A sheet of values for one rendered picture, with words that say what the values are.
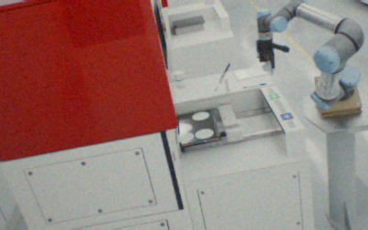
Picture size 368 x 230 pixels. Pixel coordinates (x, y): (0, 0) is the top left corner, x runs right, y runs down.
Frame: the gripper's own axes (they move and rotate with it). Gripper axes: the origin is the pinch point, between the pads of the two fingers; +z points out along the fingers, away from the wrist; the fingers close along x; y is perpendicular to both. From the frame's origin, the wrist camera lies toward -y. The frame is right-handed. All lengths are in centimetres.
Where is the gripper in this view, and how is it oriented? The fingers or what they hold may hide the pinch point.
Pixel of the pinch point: (272, 72)
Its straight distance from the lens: 230.2
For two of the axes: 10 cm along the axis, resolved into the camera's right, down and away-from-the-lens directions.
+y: -9.8, 1.9, 0.4
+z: 1.9, 8.8, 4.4
